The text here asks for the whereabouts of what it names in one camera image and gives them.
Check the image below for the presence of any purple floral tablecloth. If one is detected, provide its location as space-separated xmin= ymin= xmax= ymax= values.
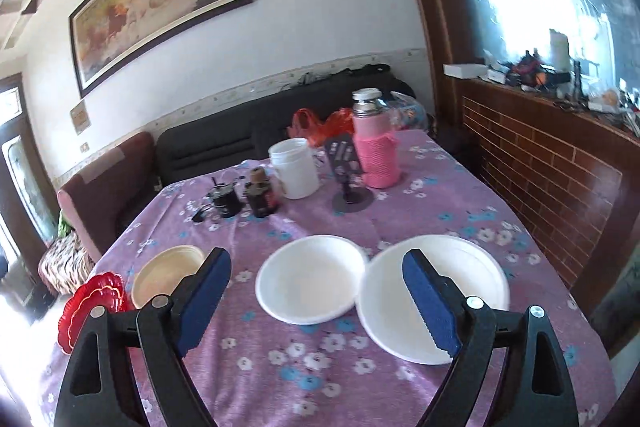
xmin=37 ymin=127 xmax=618 ymax=427

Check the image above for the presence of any white foam plate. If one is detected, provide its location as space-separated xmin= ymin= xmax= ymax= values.
xmin=357 ymin=234 xmax=511 ymax=366

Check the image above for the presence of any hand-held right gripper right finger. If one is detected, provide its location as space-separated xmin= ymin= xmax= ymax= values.
xmin=401 ymin=249 xmax=581 ymax=427

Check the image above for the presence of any cream bowl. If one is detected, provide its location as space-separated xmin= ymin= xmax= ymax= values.
xmin=131 ymin=245 xmax=207 ymax=310

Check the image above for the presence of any black sofa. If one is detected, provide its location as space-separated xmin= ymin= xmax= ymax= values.
xmin=156 ymin=64 xmax=416 ymax=188

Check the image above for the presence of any brick-patterned wooden cabinet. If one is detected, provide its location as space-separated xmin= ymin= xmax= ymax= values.
xmin=442 ymin=74 xmax=640 ymax=308

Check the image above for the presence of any wooden door frame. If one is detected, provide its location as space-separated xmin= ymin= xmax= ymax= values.
xmin=385 ymin=0 xmax=461 ymax=138

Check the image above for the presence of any brown patterned cloth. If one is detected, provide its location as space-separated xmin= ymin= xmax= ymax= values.
xmin=39 ymin=232 xmax=96 ymax=295

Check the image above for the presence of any white foam bowl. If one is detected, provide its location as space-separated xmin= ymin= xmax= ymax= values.
xmin=255 ymin=234 xmax=370 ymax=326

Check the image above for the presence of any blue patterned bag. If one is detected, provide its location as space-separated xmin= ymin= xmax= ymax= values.
xmin=387 ymin=91 xmax=428 ymax=132

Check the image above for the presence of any large red glass plate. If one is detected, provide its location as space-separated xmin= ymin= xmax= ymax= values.
xmin=57 ymin=284 xmax=108 ymax=354

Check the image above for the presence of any red plastic bag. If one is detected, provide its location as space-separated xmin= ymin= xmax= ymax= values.
xmin=292 ymin=108 xmax=355 ymax=148

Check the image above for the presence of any black phone stand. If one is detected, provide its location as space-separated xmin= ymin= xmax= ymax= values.
xmin=324 ymin=132 xmax=375 ymax=212

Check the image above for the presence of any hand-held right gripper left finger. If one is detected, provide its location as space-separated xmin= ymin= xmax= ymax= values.
xmin=54 ymin=247 xmax=233 ymax=427

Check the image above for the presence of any black pump motor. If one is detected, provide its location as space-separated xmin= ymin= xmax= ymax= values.
xmin=209 ymin=179 xmax=243 ymax=219

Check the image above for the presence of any white flat box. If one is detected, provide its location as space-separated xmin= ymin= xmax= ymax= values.
xmin=443 ymin=63 xmax=488 ymax=78

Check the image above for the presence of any maroon armchair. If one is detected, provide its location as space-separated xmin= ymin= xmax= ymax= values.
xmin=57 ymin=132 xmax=157 ymax=265

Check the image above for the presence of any dark motor with cork top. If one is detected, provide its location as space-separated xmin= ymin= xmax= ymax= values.
xmin=243 ymin=166 xmax=280 ymax=219

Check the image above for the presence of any small wall plaque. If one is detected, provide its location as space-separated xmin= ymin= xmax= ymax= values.
xmin=70 ymin=103 xmax=92 ymax=136

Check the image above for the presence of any small red glass plate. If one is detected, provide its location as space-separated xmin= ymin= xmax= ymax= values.
xmin=74 ymin=273 xmax=135 ymax=317

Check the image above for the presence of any bottle with pink knit sleeve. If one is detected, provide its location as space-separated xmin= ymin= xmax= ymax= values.
xmin=351 ymin=88 xmax=404 ymax=190

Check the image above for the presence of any white cylinder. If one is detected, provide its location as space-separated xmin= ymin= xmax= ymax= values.
xmin=549 ymin=28 xmax=571 ymax=72

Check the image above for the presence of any wooden glass door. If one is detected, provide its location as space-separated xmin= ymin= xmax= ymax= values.
xmin=0 ymin=74 xmax=61 ymax=258

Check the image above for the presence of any white plastic jar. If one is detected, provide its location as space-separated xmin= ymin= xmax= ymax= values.
xmin=268 ymin=138 xmax=321 ymax=200

